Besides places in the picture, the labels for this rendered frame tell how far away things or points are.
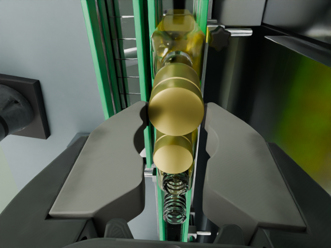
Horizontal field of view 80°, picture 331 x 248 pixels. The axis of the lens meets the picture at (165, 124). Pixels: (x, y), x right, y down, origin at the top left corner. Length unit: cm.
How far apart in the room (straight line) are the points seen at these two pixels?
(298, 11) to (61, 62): 54
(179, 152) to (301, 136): 12
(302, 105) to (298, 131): 3
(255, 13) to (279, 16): 6
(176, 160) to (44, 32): 54
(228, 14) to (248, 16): 4
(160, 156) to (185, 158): 2
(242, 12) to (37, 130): 66
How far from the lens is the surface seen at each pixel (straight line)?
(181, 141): 16
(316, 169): 21
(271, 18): 40
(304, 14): 32
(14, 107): 70
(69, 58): 63
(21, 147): 90
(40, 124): 75
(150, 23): 32
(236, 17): 42
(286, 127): 25
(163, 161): 17
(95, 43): 35
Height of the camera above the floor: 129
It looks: 57 degrees down
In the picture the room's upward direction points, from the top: 174 degrees counter-clockwise
